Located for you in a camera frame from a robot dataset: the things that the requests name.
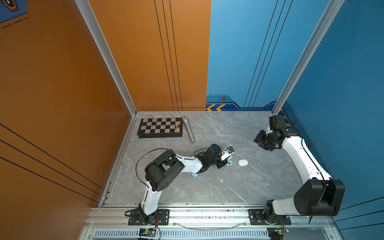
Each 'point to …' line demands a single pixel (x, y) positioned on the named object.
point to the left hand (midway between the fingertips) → (228, 154)
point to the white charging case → (243, 162)
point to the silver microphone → (185, 120)
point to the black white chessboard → (160, 127)
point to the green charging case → (230, 161)
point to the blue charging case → (195, 175)
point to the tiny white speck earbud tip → (221, 180)
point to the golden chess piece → (177, 127)
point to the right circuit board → (276, 233)
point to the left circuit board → (148, 232)
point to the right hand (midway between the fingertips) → (254, 140)
